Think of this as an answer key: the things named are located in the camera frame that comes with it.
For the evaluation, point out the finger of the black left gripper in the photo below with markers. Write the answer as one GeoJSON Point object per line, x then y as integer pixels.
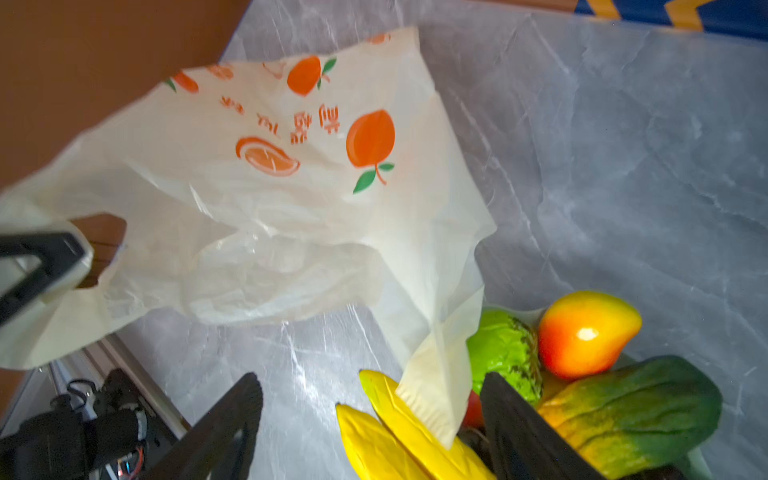
{"type": "Point", "coordinates": [57, 253]}

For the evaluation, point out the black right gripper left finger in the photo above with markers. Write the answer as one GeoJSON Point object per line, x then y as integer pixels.
{"type": "Point", "coordinates": [222, 444]}

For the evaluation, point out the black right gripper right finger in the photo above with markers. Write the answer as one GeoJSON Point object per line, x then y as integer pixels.
{"type": "Point", "coordinates": [522, 444]}

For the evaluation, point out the red yellow mango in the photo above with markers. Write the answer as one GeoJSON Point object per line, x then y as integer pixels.
{"type": "Point", "coordinates": [585, 332]}

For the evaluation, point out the green orange papaya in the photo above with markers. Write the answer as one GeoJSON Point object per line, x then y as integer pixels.
{"type": "Point", "coordinates": [578, 414]}

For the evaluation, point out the yellow banana bunch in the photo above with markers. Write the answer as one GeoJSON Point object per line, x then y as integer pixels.
{"type": "Point", "coordinates": [394, 444]}

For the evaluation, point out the cream plastic bag orange print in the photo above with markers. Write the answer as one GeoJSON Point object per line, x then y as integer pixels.
{"type": "Point", "coordinates": [257, 193]}

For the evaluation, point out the small red fruit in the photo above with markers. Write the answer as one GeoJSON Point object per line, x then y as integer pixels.
{"type": "Point", "coordinates": [473, 417]}

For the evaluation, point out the light green fruit plate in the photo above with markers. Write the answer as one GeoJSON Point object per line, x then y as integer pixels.
{"type": "Point", "coordinates": [696, 468]}

